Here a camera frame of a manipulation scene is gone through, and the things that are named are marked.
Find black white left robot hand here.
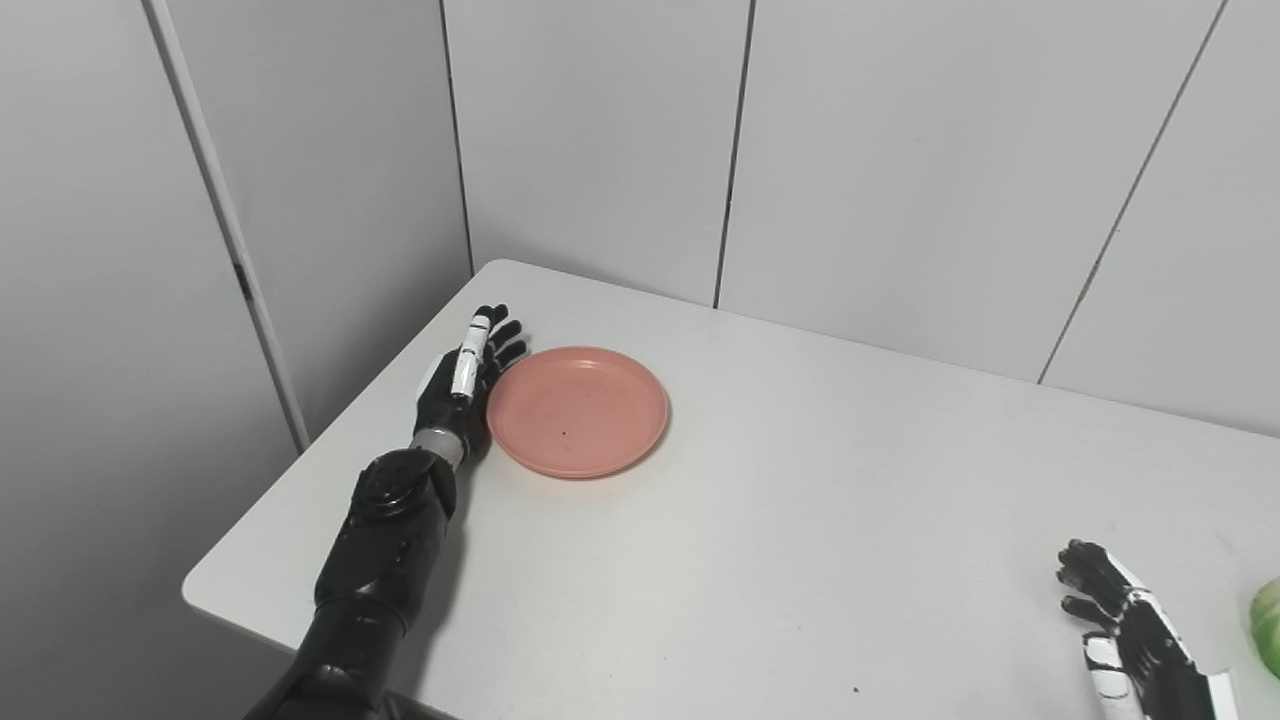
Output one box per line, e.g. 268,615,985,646
413,304,529,446

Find green white cabbage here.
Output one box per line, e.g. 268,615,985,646
1248,577,1280,679

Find pink round plate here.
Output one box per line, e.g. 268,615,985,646
486,346,670,480

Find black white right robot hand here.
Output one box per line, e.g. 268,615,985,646
1056,540,1239,720

